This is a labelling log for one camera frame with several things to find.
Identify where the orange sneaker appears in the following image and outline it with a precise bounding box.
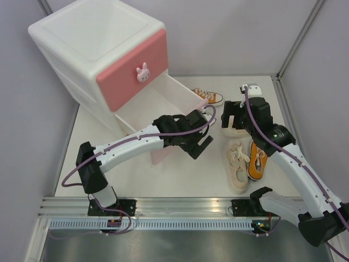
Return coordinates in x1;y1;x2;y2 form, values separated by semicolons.
192;88;224;107
248;141;268;181

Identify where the light pink drawer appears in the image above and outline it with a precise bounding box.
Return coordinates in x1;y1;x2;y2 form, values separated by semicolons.
114;74;209;166

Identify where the cream sneaker with laces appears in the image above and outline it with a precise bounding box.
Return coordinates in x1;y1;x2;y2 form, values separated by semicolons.
223;140;250;194

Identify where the dark pink drawer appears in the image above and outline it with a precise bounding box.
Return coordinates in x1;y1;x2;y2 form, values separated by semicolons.
96;29;169;112

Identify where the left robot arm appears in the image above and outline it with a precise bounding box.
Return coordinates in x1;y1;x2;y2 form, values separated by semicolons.
76;109;216;216

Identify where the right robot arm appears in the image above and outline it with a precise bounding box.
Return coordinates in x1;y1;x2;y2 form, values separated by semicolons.
221;97;348;247

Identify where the white plastic shoe cabinet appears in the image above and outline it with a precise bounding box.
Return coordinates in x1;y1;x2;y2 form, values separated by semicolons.
28;1;166;130

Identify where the pink bunny drawer knob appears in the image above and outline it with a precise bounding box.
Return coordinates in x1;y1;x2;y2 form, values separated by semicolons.
136;62;150;82

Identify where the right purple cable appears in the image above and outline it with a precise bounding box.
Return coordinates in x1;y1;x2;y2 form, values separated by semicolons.
244;86;349;260

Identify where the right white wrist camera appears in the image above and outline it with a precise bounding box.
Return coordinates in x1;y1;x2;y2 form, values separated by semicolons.
240;84;262;98

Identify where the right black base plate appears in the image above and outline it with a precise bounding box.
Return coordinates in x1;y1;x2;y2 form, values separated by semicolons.
231;199;256;217

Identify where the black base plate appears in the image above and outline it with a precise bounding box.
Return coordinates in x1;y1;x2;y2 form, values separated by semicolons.
87;199;137;217
231;199;256;217

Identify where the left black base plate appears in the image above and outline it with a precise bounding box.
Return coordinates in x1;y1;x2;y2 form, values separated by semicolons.
87;199;137;217

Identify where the aluminium corner frame post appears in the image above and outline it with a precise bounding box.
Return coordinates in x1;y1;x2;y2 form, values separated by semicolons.
275;0;327;81

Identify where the white slotted cable duct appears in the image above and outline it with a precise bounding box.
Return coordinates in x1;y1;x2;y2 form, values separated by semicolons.
49;218;253;231

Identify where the aluminium mounting rail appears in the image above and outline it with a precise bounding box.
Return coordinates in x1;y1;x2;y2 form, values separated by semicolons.
39;197;248;218

